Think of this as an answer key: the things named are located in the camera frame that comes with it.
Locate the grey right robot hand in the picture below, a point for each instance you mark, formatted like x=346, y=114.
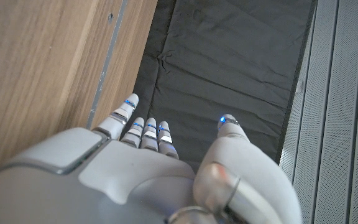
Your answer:
x=129, y=180

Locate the black backdrop curtain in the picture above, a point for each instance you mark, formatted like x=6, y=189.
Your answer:
x=228, y=62

